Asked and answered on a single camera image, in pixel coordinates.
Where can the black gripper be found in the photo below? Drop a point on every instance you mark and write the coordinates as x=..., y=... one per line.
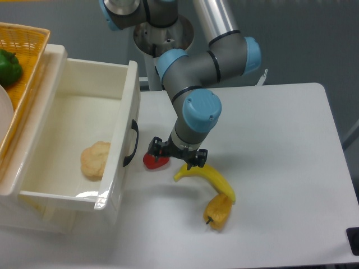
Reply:
x=161, y=149

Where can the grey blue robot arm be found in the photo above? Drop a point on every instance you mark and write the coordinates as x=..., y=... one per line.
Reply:
x=186, y=78

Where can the white drawer cabinet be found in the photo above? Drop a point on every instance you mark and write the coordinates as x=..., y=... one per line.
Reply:
x=18, y=210

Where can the red bell pepper toy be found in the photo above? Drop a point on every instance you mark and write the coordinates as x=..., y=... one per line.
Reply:
x=151, y=162

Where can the yellow banana toy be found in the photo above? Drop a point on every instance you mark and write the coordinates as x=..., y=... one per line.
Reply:
x=211, y=175

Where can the orange bell pepper toy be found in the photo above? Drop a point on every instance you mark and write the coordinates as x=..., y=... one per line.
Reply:
x=217, y=211

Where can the cauliflower toy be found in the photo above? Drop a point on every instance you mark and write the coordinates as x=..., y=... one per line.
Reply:
x=93, y=160

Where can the white plate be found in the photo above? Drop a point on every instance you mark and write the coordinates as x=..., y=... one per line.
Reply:
x=6, y=113

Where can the green bell pepper toy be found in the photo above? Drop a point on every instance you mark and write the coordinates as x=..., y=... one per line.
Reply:
x=11, y=69

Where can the yellow woven basket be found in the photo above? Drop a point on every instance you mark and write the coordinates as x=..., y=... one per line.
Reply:
x=28, y=43

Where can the black object at table edge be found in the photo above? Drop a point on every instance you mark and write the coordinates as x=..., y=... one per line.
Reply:
x=353, y=238

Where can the black top drawer handle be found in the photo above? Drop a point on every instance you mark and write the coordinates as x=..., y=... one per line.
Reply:
x=134, y=139

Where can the white clamp bracket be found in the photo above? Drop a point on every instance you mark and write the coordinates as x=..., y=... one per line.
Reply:
x=262, y=78

